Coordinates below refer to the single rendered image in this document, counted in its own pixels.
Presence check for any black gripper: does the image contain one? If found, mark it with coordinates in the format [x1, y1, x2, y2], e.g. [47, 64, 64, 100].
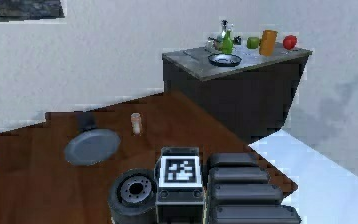
[107, 168, 159, 224]

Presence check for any brown wooden table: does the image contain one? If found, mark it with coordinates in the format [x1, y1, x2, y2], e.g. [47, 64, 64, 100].
[0, 90, 299, 224]

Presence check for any grey frying pan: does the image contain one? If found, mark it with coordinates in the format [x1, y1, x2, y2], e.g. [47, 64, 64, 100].
[63, 112, 122, 167]

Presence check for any dark cabinet with grey top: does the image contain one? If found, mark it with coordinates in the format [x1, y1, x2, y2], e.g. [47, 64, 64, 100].
[161, 42, 313, 145]

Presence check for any black round pan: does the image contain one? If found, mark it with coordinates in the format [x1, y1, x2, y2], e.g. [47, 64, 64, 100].
[207, 53, 243, 68]

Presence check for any green bottle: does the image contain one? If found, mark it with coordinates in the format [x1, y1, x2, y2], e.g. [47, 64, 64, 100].
[221, 30, 235, 55]

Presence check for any clear glass bottle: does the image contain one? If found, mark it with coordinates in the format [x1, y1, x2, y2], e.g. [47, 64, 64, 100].
[220, 19, 230, 40]

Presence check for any green apple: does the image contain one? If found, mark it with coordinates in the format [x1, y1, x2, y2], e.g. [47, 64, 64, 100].
[246, 36, 261, 50]

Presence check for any orange box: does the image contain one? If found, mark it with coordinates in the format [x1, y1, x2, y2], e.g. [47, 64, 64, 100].
[258, 29, 279, 57]

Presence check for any dark framed picture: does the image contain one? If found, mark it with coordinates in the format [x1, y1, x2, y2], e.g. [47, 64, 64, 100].
[0, 0, 66, 23]

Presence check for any red tomato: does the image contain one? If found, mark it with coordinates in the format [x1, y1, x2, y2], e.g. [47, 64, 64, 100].
[282, 34, 298, 51]

